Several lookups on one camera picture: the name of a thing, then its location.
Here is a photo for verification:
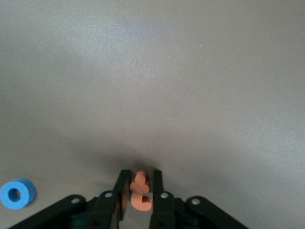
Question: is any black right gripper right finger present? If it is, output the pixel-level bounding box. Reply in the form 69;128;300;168
149;169;177;229

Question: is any orange foam letter t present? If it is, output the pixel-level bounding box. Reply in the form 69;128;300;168
129;171;153;212

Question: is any blue foam letter o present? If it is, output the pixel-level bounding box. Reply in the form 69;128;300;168
0;177;37;210

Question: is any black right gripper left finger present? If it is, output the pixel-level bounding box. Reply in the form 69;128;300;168
88;169;132;229

